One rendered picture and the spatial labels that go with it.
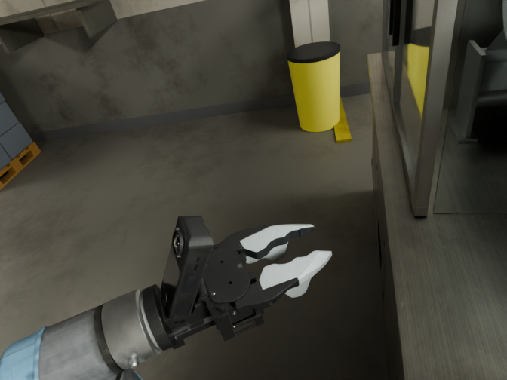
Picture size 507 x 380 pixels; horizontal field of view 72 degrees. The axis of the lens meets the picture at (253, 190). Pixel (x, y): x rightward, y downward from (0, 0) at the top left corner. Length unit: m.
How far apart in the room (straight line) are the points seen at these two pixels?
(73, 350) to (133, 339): 0.06
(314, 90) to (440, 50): 2.27
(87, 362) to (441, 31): 0.70
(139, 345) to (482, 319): 0.60
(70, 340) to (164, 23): 3.41
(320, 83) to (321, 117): 0.31
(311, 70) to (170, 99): 1.66
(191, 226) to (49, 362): 0.19
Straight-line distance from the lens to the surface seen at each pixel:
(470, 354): 0.75
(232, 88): 3.72
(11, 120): 4.46
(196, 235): 0.33
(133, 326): 0.40
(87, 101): 4.33
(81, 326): 0.42
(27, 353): 0.44
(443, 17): 0.72
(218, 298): 0.38
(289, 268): 0.39
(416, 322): 0.76
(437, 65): 0.75
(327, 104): 3.04
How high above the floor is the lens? 1.54
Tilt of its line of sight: 37 degrees down
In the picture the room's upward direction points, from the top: 14 degrees counter-clockwise
